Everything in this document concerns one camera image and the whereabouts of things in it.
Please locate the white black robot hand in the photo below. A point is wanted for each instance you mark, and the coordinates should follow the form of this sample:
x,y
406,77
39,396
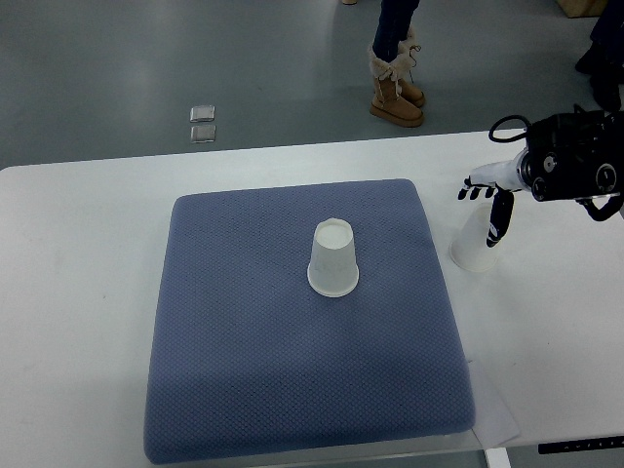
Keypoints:
x,y
500,181

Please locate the white paper cup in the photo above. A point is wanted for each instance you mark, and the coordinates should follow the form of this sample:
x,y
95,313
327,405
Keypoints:
x,y
332,270
469,249

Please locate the brown fur boot front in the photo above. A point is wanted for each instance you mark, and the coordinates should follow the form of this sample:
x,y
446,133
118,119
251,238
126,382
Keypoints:
x,y
396,99

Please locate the brown fur boot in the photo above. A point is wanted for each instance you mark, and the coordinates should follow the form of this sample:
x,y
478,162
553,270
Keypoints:
x,y
408,50
396,99

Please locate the dark shoes person right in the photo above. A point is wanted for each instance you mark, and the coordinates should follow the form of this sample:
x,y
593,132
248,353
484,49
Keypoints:
x,y
603,62

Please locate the brown fur boot rear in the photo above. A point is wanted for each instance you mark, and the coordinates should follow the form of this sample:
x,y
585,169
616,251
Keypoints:
x,y
408,50

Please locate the cardboard box corner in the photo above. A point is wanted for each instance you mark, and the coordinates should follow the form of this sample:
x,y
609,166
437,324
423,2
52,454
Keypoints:
x,y
575,9

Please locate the blue jeans leg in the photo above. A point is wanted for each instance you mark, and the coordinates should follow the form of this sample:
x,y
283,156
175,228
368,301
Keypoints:
x,y
393,25

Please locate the white paper cup on mat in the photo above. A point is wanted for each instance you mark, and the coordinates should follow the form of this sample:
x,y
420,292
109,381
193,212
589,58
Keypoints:
x,y
332,270

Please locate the black table control panel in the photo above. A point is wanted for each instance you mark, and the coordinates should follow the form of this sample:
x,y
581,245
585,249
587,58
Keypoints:
x,y
612,442

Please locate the lower metal floor plate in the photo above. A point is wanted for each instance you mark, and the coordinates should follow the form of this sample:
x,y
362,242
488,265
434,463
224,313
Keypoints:
x,y
203,133

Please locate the metal floor plate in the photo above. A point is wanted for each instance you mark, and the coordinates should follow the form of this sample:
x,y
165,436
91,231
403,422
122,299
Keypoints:
x,y
203,133
202,113

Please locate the upper metal floor plate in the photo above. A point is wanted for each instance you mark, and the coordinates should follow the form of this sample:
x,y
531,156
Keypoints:
x,y
202,113

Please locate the blue textured cushion mat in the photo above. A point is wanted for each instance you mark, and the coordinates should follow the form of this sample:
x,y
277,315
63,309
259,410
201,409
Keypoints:
x,y
247,358

